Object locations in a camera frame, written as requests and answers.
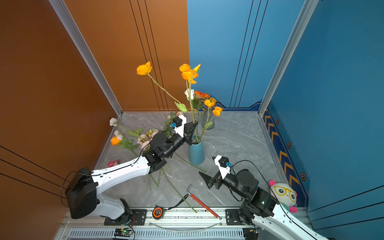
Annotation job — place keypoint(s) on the blue ceramic cylinder vase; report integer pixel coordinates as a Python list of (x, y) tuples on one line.
[(196, 153)]

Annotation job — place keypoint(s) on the pink candy wrapper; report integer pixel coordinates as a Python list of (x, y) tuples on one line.
[(113, 163)]

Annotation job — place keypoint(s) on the white rose flower stem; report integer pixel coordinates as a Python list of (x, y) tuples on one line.
[(190, 94)]

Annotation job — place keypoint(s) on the pile of artificial flowers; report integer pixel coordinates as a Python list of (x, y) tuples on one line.
[(163, 188)]

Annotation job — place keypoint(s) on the panda plush toy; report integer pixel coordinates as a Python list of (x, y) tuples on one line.
[(285, 195)]

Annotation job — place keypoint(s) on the red handled hammer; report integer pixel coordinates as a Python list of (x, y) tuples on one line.
[(201, 203)]

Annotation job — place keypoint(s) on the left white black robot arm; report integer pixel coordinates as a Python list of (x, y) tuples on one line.
[(85, 192)]

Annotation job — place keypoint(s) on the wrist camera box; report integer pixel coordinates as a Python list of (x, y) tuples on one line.
[(223, 164), (178, 125)]

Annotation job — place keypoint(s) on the clear ribbed glass vase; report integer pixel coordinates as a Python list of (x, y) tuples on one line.
[(207, 119)]

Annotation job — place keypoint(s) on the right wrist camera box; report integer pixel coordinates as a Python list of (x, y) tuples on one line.
[(223, 164)]

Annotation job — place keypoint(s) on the orange black tape measure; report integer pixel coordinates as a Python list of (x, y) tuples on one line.
[(157, 213)]

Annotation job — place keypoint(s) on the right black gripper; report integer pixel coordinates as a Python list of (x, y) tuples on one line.
[(219, 181)]

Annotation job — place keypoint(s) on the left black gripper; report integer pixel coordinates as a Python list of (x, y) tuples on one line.
[(187, 136)]

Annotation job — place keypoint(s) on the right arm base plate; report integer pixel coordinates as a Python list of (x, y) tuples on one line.
[(236, 217)]

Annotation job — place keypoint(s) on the orange gerbera flower stem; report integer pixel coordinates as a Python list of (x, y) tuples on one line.
[(198, 102)]

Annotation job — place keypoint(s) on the yellow poppy flower bunch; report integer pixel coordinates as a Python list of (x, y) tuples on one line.
[(217, 111)]

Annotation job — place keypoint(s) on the green circuit board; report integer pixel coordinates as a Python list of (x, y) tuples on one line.
[(124, 234)]

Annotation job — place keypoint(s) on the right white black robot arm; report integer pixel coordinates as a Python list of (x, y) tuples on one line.
[(260, 208)]

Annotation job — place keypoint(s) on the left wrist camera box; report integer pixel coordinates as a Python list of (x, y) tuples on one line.
[(178, 125)]

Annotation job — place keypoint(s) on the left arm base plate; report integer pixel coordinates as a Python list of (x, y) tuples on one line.
[(135, 217)]

